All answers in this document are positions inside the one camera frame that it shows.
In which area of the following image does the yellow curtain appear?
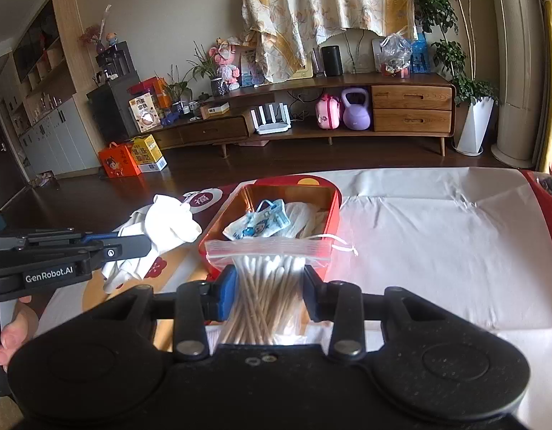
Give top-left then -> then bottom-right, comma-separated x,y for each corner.
533,0 -> 552,173

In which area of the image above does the pink toy bag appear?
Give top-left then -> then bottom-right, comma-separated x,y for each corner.
315,94 -> 344,130

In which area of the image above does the pink plush doll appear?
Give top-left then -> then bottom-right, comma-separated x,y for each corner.
208,38 -> 241,91

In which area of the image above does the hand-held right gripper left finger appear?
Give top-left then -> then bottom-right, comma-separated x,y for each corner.
83,265 -> 239,361

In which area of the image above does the black cabinet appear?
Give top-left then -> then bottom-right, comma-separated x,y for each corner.
87,41 -> 142,144

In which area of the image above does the white router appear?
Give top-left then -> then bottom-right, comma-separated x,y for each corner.
251,103 -> 291,135

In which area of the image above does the wooden wall cabinet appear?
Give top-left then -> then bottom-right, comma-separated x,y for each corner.
0,0 -> 97,180

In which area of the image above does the purple kettlebell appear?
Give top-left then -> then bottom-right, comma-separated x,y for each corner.
341,88 -> 372,132

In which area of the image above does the white snack box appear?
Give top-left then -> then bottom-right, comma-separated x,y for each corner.
128,92 -> 162,133

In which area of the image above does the black speaker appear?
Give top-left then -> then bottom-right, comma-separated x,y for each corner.
321,46 -> 343,77

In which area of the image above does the blue packet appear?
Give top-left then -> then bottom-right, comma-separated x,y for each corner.
410,31 -> 431,75

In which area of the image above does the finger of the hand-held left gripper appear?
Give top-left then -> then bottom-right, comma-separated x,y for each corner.
90,235 -> 152,270
0,228 -> 120,252

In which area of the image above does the clear plastic bag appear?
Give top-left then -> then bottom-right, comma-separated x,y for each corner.
378,33 -> 413,77

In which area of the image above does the white standing air conditioner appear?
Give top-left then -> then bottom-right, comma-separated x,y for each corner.
484,0 -> 549,171

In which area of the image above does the bag of cotton swabs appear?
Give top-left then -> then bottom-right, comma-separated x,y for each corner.
205,238 -> 332,345

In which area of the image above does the orange gift box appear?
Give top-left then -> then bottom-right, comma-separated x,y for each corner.
98,142 -> 142,177

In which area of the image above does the person's left hand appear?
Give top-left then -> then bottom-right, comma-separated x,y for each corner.
0,296 -> 39,370

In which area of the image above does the yellow gift box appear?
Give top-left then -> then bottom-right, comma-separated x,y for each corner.
131,134 -> 168,173

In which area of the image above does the small potted plant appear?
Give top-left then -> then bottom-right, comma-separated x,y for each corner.
162,65 -> 192,114
188,42 -> 228,97

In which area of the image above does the dried flower vase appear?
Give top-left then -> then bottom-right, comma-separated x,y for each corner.
79,4 -> 113,54

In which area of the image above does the white glove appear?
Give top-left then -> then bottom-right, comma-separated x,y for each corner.
101,194 -> 202,294

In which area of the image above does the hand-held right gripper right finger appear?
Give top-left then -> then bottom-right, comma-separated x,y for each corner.
303,266 -> 465,360

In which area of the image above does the wooden tv cabinet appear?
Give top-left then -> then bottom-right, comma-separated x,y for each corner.
150,74 -> 458,157

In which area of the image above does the blue cartoon face mask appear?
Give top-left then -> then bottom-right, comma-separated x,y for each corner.
223,198 -> 291,241

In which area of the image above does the red tin box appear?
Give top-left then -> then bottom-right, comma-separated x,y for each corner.
198,183 -> 342,283

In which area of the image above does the tall plant in white pot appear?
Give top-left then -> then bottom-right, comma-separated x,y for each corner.
412,0 -> 500,157

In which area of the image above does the floral cloth cover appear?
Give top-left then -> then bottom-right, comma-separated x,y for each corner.
240,0 -> 420,83

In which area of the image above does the picture frame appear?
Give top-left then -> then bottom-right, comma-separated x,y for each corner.
240,51 -> 259,87

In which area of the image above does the small wooden box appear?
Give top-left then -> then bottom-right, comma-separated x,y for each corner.
200,102 -> 230,119

